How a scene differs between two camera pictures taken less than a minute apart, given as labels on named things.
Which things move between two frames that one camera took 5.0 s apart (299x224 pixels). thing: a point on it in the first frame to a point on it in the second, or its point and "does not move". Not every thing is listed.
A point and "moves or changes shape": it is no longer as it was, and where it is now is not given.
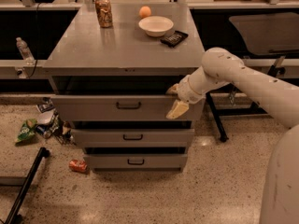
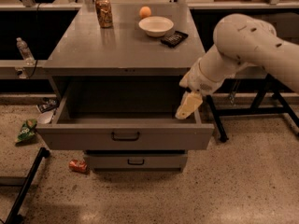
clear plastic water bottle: [25, 51] does not move
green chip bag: [27, 133] does not move
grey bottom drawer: [135, 161] does not move
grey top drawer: [120, 107] moves or changes shape
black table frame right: [255, 108] does not move
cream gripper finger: [174, 90] to [184, 81]
